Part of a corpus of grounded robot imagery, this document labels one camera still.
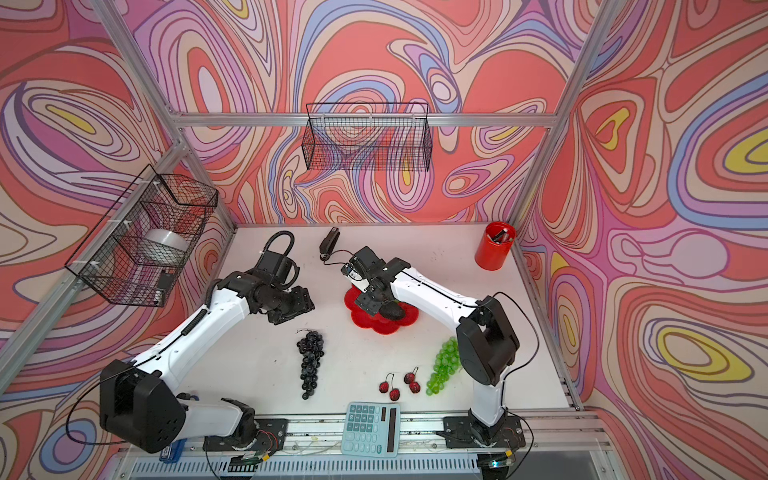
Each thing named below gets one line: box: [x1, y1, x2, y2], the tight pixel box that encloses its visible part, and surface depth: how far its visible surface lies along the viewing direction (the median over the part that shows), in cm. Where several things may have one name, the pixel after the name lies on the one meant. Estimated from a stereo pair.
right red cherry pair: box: [403, 366, 421, 394], surface depth 83 cm
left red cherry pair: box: [379, 372, 400, 401], surface depth 82 cm
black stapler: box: [319, 226, 341, 261], surface depth 113 cm
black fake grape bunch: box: [297, 330, 325, 400], surface depth 84 cm
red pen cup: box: [474, 221, 517, 271], surface depth 103 cm
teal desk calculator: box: [341, 401, 401, 458], surface depth 74 cm
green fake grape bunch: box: [425, 336, 461, 396], surface depth 83 cm
